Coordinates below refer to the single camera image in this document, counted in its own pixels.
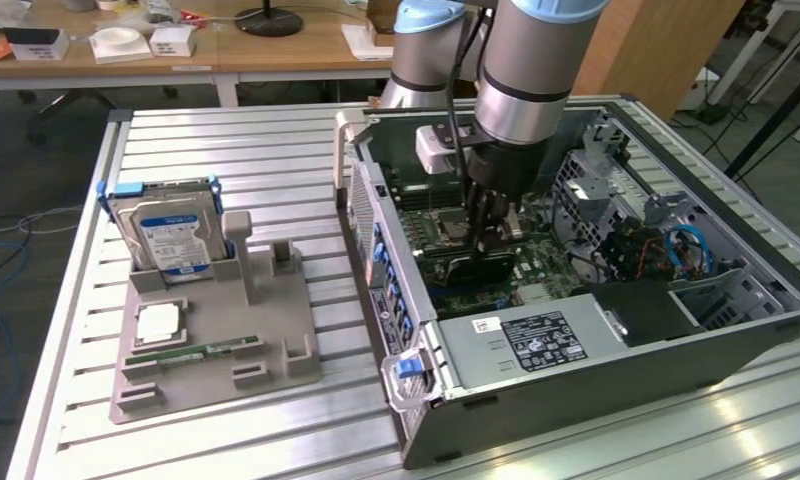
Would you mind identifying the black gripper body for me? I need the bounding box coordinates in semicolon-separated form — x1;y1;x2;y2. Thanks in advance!
465;141;543;200

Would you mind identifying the green graphics card black fan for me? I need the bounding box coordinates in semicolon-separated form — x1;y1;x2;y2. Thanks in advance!
426;244;517;289

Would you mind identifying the metal socket cover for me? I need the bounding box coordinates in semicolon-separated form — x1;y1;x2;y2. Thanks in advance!
505;202;527;241

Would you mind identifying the CPU socket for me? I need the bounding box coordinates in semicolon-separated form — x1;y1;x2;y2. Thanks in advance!
437;207;473;246

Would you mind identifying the installed RAM stick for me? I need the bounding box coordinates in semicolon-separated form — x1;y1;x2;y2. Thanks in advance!
421;245;473;265

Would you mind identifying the green motherboard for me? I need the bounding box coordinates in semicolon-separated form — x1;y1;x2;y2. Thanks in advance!
386;167;589;321

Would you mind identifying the metal disk bay cage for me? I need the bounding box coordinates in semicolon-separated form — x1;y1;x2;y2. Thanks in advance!
550;147;649;261

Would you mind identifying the grey power supply unit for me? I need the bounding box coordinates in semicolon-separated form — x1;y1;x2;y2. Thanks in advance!
438;293;633;391

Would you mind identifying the white paper booklet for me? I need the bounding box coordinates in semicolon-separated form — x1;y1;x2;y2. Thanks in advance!
342;22;397;62

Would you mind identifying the wooden cabinet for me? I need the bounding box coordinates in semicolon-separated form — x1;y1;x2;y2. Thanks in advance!
570;0;749;121

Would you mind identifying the brown cardboard box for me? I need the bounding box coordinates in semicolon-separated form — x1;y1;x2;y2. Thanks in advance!
365;0;406;36

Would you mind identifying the black open PC case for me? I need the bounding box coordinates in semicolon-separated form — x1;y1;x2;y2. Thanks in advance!
332;97;800;470

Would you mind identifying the black stand leg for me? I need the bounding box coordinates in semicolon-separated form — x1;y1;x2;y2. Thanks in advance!
723;0;800;181

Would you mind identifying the wooden desk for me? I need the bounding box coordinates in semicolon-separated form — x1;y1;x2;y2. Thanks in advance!
0;0;582;109

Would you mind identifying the grey parts rack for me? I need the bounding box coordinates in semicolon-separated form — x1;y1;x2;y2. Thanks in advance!
108;209;322;426

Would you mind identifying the black lamp base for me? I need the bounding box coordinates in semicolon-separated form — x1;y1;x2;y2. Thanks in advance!
234;0;306;37

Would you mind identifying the green RAM stick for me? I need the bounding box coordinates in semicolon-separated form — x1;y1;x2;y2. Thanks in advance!
124;339;259;369

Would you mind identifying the silver CPU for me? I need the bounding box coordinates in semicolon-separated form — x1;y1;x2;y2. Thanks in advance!
135;305;180;345

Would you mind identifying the plain white box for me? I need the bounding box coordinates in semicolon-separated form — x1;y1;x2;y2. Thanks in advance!
148;25;199;57

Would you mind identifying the white box with round hollow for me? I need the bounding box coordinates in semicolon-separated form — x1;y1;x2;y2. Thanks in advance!
90;27;155;65

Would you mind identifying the black office chair base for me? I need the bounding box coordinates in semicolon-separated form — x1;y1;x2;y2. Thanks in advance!
26;89;119;146

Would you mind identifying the white box with black top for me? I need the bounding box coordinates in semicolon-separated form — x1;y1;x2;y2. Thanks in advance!
3;27;72;62

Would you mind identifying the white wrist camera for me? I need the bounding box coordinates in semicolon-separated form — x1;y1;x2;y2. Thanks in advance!
415;124;474;175

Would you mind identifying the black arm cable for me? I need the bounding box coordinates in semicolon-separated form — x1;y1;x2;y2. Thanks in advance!
443;0;495;176

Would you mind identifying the black red wire bundle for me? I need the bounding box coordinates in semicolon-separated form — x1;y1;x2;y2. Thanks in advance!
599;227;675;281

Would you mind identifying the blue wire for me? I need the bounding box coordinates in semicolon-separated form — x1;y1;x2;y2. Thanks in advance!
666;224;715;281

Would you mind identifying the hard disk with blue bracket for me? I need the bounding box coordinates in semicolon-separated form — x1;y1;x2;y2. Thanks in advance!
96;174;226;279

